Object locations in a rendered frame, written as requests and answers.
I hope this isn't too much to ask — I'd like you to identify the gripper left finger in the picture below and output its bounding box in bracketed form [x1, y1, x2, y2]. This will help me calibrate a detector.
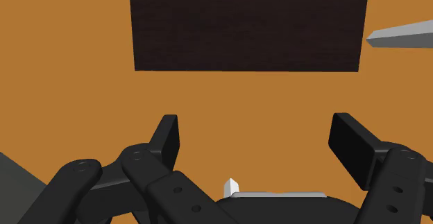
[18, 114, 237, 224]

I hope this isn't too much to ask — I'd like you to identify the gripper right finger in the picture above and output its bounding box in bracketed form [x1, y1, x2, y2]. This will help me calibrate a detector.
[328, 112, 433, 224]

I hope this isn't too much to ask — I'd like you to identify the white and grey flat object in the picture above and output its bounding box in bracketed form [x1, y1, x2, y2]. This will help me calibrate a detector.
[223, 178, 328, 199]

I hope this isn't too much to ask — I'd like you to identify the grey pointed flat object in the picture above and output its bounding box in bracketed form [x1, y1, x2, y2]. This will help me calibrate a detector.
[366, 20, 433, 49]

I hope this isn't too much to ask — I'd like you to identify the dark robot stand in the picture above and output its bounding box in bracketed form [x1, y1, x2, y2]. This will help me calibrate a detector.
[128, 0, 371, 73]

